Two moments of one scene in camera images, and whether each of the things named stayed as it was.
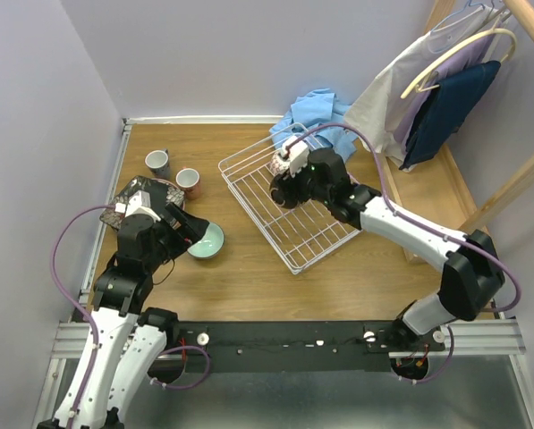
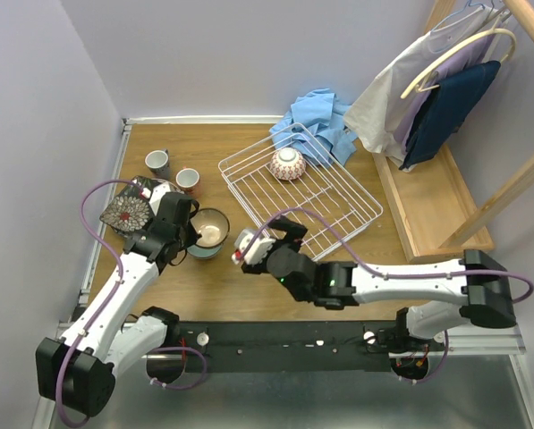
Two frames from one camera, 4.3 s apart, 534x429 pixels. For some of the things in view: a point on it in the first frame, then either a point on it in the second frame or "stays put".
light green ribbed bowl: (210, 244) stays put
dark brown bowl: (278, 196) to (213, 225)
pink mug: (189, 179) stays put
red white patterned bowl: (280, 162) stays put
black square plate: (159, 196) stays put
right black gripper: (290, 182) to (294, 232)
